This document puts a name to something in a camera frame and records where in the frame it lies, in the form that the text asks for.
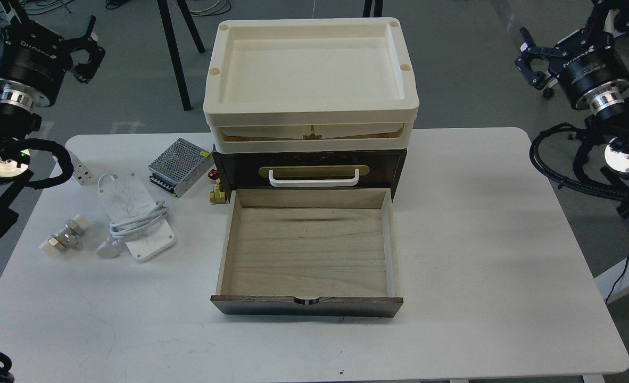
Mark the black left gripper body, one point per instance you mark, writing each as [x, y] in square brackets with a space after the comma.
[32, 55]

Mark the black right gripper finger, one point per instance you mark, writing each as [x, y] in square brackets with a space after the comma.
[537, 79]
[529, 47]

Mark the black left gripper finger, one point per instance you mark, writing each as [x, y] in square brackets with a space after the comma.
[84, 72]
[86, 42]

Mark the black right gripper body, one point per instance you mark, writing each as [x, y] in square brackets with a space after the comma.
[587, 66]

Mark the white charger with cable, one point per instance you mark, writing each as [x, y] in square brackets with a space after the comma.
[137, 222]

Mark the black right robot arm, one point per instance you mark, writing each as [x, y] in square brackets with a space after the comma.
[601, 163]

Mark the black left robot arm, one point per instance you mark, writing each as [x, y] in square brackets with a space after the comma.
[25, 161]

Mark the dark wooden cabinet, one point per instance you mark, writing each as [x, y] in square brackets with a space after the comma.
[380, 168]

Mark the small aluminium block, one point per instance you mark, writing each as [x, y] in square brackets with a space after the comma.
[81, 173]

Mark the metal mesh power supply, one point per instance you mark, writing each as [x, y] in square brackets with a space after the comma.
[179, 167]

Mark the metal fitting white caps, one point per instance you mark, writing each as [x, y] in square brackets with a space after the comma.
[59, 243]

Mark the brass valve red knob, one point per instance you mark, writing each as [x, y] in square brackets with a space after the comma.
[217, 195]

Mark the cream plastic tray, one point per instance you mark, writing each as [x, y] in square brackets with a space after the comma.
[310, 85]

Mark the open wooden drawer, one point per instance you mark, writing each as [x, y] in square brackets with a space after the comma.
[318, 252]

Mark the white drawer handle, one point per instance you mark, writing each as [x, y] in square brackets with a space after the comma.
[315, 183]

